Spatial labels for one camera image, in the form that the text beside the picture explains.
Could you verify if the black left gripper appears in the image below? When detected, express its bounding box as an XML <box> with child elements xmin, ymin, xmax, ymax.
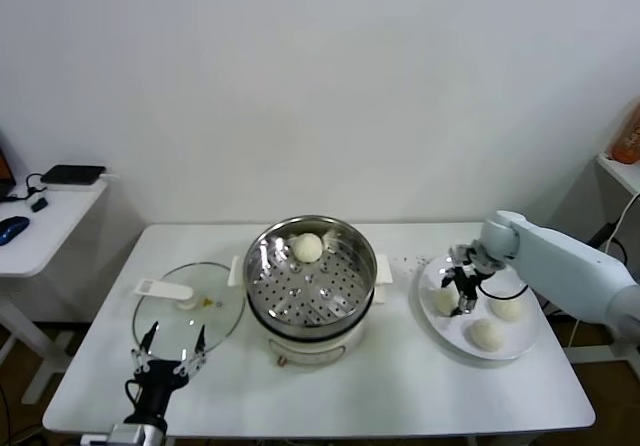
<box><xmin>123</xmin><ymin>320</ymin><xmax>208</xmax><ymax>426</ymax></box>

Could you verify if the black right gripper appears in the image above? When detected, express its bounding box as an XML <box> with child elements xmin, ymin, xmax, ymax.
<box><xmin>439</xmin><ymin>240</ymin><xmax>506</xmax><ymax>317</ymax></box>

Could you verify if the white steamed baozi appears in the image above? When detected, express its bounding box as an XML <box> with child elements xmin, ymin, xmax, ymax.
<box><xmin>468</xmin><ymin>318</ymin><xmax>505</xmax><ymax>355</ymax></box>
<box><xmin>291</xmin><ymin>232</ymin><xmax>324</xmax><ymax>264</ymax></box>
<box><xmin>488</xmin><ymin>295</ymin><xmax>525</xmax><ymax>323</ymax></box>
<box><xmin>431</xmin><ymin>288</ymin><xmax>460</xmax><ymax>317</ymax></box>

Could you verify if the stainless steel steamer basket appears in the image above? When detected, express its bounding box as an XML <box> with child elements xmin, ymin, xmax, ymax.
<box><xmin>227</xmin><ymin>214</ymin><xmax>394</xmax><ymax>341</ymax></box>

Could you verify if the white round plate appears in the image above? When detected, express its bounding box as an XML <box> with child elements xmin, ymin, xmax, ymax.
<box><xmin>409</xmin><ymin>252</ymin><xmax>544</xmax><ymax>362</ymax></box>

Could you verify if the cream electric cooking pot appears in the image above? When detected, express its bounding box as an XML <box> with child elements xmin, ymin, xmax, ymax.
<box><xmin>247</xmin><ymin>285</ymin><xmax>387</xmax><ymax>369</ymax></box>

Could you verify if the white side desk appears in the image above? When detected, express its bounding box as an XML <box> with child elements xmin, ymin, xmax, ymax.
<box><xmin>0</xmin><ymin>178</ymin><xmax>112</xmax><ymax>407</ymax></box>

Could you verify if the blue computer mouse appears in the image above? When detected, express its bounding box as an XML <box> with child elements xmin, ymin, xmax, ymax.
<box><xmin>0</xmin><ymin>215</ymin><xmax>31</xmax><ymax>246</ymax></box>

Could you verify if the black flat hard drive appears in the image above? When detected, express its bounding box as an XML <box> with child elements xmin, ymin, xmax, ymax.
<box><xmin>40</xmin><ymin>164</ymin><xmax>107</xmax><ymax>186</ymax></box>

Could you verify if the orange plastic bottle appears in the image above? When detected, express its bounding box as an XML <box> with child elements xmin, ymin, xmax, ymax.
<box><xmin>610</xmin><ymin>96</ymin><xmax>640</xmax><ymax>165</ymax></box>

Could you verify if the laptop with orange screen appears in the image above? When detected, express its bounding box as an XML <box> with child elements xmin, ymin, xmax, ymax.
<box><xmin>0</xmin><ymin>128</ymin><xmax>17</xmax><ymax>202</ymax></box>

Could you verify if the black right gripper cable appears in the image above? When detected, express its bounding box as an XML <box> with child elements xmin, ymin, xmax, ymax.
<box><xmin>477</xmin><ymin>280</ymin><xmax>530</xmax><ymax>303</ymax></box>

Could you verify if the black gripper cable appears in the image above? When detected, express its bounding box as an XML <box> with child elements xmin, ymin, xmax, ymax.
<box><xmin>477</xmin><ymin>280</ymin><xmax>530</xmax><ymax>303</ymax></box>
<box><xmin>123</xmin><ymin>379</ymin><xmax>144</xmax><ymax>408</ymax></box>

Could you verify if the glass lid with white handle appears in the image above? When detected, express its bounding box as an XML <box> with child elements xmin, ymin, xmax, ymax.
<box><xmin>131</xmin><ymin>261</ymin><xmax>246</xmax><ymax>362</ymax></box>

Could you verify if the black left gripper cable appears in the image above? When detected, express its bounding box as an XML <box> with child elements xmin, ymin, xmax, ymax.
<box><xmin>123</xmin><ymin>379</ymin><xmax>144</xmax><ymax>408</ymax></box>

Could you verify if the thin black desk cable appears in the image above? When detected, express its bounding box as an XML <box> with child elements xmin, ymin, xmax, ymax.
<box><xmin>0</xmin><ymin>172</ymin><xmax>49</xmax><ymax>203</ymax></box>

